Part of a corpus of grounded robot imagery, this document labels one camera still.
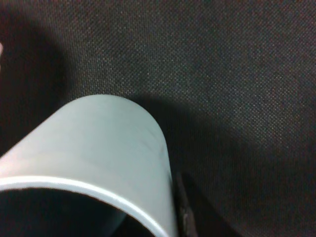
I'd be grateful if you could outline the black table cloth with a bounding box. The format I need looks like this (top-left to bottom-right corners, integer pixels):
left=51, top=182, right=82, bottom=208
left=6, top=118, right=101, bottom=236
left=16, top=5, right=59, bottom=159
left=0, top=0, right=316, bottom=237

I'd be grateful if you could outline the light blue plastic cup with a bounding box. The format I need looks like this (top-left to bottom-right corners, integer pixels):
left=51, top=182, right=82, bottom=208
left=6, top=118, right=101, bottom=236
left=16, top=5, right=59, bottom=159
left=0, top=95, right=178, bottom=237

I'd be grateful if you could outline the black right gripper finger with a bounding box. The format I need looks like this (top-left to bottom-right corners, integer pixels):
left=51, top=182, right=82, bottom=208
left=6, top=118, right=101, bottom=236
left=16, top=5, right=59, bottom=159
left=174, top=173, right=198, bottom=237

